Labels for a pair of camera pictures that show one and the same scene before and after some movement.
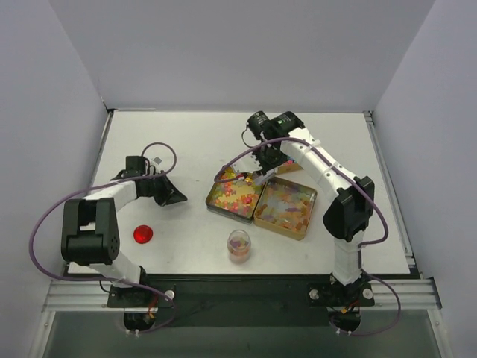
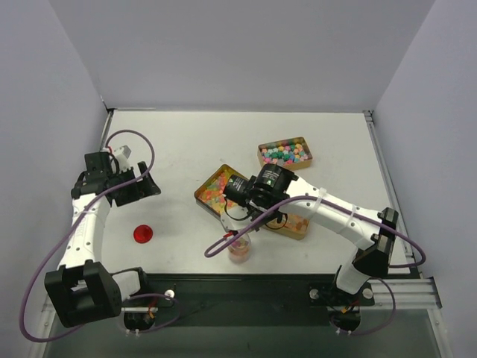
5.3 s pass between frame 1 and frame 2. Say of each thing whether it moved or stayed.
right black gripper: moved
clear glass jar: stayed
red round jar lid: stayed
